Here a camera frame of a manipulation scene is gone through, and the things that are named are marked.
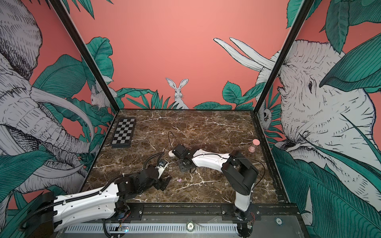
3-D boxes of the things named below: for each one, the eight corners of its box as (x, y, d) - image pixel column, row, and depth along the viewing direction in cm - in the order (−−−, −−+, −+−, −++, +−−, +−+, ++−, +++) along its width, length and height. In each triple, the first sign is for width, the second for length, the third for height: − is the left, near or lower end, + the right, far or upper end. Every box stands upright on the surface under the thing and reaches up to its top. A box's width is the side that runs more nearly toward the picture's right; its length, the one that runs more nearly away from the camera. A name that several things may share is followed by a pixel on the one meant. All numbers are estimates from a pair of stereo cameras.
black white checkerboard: (113, 148, 100) (110, 145, 97) (121, 121, 115) (119, 118, 112) (130, 147, 101) (128, 143, 98) (136, 120, 116) (134, 117, 113)
